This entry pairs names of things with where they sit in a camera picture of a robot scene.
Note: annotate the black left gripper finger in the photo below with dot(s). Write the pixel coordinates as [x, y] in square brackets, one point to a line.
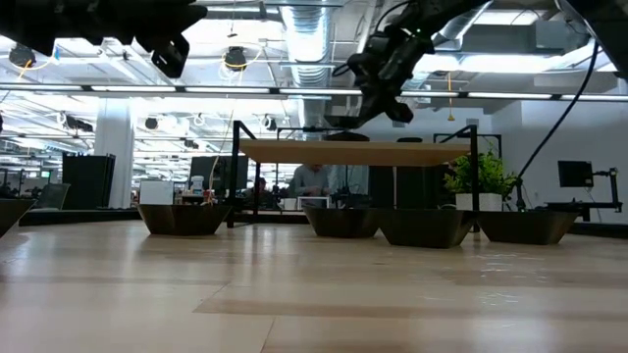
[169, 22]

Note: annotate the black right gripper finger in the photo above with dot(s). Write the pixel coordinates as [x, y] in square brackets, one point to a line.
[370, 110]
[400, 110]

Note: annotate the black square wavy plate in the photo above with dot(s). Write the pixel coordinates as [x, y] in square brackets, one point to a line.
[12, 213]
[527, 228]
[424, 229]
[341, 223]
[184, 220]

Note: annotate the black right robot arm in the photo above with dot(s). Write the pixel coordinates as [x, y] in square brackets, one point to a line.
[608, 29]

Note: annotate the wooden shelf black legs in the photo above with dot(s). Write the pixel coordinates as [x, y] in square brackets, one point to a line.
[353, 153]

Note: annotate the black ceiling spotlight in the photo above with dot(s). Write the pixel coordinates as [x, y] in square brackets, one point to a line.
[235, 59]

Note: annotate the person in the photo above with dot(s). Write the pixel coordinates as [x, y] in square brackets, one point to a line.
[310, 180]
[262, 190]

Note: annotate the green plant white pot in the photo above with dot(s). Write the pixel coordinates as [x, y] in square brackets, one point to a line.
[483, 181]

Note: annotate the black monitor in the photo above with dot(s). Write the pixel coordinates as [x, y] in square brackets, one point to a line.
[575, 174]
[218, 172]

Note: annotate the black cabinet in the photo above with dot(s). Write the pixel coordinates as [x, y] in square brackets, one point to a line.
[88, 181]

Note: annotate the grey office chair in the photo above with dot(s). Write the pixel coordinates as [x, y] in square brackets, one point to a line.
[53, 195]

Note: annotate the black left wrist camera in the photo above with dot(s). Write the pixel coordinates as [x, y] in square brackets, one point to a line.
[171, 59]

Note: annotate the silver ventilation duct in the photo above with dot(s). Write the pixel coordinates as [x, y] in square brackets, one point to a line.
[309, 44]

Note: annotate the black aluminium rail frame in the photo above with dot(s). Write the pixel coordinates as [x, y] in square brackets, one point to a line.
[603, 229]

